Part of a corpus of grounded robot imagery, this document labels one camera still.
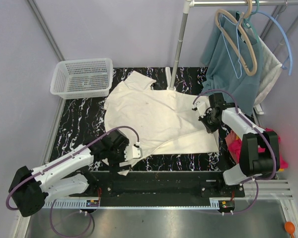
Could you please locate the cream white t shirt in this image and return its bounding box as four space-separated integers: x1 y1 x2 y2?
104 71 219 167

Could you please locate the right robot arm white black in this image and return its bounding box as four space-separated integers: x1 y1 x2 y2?
106 90 280 197

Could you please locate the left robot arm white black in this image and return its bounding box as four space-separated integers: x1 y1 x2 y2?
6 130 131 217

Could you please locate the pink red t shirt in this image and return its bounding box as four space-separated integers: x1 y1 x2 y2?
225 130 289 172

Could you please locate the metal clothes rack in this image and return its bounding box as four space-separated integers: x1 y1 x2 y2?
165 0 298 115

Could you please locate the teal t shirt hanging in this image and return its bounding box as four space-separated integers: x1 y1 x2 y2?
200 10 264 118

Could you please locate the white perforated plastic basket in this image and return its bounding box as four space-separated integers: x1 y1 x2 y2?
50 58 113 100

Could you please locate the white grey towel hanging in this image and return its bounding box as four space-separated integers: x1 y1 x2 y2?
254 38 282 106

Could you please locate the light blue thick hanger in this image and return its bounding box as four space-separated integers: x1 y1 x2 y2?
257 11 294 76

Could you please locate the green clothes hanger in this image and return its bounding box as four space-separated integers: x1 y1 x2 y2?
243 0 260 42

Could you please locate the beige clothes hanger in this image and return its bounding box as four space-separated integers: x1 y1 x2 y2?
215 0 258 76

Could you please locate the orange ball object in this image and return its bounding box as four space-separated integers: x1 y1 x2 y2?
284 221 296 238

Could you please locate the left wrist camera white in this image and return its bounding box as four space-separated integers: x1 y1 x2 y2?
124 142 143 161

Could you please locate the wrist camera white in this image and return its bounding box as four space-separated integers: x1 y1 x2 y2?
124 142 143 161
192 98 210 118

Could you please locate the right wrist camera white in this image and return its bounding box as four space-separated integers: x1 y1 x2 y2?
192 98 210 118

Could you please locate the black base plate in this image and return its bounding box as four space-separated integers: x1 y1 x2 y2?
76 171 245 198

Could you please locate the aluminium frame rail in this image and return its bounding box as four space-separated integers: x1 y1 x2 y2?
243 179 293 200

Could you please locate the thin blue wire hanger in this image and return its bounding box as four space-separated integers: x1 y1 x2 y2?
218 12 251 79

